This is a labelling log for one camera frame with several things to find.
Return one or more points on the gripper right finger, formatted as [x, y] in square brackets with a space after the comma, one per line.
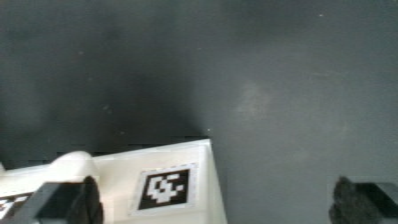
[365, 202]

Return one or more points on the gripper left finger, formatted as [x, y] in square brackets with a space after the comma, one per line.
[63, 204]

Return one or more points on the white drawer box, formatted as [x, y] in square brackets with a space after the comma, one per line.
[159, 184]

